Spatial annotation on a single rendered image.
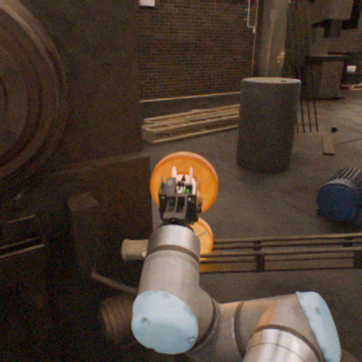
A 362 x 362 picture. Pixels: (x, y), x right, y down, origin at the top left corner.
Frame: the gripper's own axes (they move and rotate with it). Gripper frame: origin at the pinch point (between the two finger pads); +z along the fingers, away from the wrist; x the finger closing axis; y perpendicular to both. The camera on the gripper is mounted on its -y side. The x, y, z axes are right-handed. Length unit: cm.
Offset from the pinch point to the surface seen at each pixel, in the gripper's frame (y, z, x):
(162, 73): -224, 663, 106
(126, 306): -38.1, -10.9, 16.0
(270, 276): -111, 51, -42
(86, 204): -14.3, 4.6, 27.5
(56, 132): 6.4, 7.6, 31.1
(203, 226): -17.4, 1.4, -4.6
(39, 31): 27.7, 13.4, 31.5
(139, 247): -24.0, -1.4, 12.7
